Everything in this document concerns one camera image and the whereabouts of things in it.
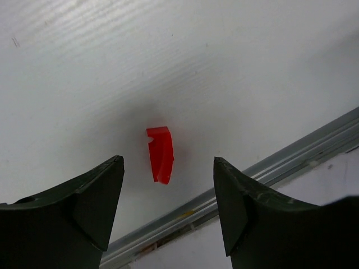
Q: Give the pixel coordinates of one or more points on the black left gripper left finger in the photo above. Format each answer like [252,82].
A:
[67,226]

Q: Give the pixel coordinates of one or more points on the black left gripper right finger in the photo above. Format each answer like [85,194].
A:
[263,228]

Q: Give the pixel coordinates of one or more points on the small red slope lego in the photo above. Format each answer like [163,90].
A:
[161,153]

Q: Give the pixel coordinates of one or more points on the aluminium table front rail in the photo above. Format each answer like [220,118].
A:
[338,136]

